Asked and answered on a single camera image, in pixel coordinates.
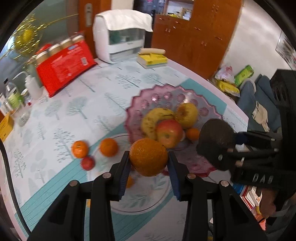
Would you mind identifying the dark avocado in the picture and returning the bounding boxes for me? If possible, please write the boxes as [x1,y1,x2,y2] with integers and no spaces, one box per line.
[199,118,235,147]

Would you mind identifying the small tangerine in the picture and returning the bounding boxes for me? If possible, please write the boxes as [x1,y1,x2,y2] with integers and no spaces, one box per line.
[126,175,134,188]
[185,128,200,142]

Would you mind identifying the yellow spotted pear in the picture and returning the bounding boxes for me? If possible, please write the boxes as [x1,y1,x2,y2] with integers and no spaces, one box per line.
[174,103,198,129]

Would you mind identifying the red yellow apple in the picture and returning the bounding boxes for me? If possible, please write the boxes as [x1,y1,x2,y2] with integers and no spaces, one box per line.
[156,120,183,149]

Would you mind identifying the small red fruit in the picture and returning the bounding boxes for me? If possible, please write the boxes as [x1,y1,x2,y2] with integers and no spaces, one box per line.
[80,156,95,171]

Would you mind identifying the large orange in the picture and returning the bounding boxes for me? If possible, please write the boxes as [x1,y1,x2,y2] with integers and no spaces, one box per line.
[129,138,168,177]

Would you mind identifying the spotted yellow banana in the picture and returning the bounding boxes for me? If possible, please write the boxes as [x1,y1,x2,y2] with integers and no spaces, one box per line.
[140,108,174,140]

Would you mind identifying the cardboard box with bags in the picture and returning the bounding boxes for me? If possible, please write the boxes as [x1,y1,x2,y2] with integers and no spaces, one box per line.
[210,63,254,97]

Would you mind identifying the pink plastic fruit bowl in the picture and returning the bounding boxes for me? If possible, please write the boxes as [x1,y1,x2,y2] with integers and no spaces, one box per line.
[125,84,222,177]

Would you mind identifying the tree pattern tablecloth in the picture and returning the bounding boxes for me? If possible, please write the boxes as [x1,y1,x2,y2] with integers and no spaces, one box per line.
[4,59,248,240]

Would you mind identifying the yellow flat box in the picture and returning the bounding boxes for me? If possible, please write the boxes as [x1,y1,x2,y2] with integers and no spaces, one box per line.
[0,114,14,142]

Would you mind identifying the clear glass cup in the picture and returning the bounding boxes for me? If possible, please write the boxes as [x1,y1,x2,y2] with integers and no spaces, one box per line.
[11,106,31,127]

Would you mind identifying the yellow tissue pack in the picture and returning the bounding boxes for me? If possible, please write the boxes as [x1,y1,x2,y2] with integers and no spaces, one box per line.
[137,48,168,69]

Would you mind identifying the brown wooden cabinet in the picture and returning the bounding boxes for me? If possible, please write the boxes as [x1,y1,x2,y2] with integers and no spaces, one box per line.
[152,0,242,79]

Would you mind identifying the green label bottle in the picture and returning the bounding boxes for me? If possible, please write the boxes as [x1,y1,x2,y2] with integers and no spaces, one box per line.
[4,79,24,110]

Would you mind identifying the white squeeze bottle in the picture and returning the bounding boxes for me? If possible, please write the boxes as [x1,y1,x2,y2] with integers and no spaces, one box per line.
[13,71,43,100]

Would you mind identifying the red snack package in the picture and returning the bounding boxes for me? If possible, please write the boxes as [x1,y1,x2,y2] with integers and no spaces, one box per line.
[36,40,96,97]

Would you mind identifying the white countertop appliance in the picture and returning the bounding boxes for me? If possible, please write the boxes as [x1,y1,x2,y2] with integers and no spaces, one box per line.
[92,17,147,64]

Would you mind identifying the jar pack behind package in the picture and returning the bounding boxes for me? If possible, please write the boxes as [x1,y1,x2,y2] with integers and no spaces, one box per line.
[27,34,85,65]

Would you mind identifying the white cloth cover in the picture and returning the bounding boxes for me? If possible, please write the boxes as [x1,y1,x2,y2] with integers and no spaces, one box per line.
[95,9,153,32]

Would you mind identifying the gold door ornament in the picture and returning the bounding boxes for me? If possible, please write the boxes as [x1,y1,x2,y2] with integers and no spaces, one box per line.
[1,14,79,60]

